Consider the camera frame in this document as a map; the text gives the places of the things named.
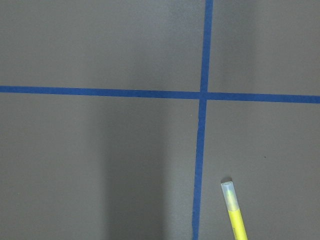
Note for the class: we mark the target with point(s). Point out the yellow highlighter pen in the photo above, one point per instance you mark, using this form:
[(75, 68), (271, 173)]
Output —
[(233, 209)]

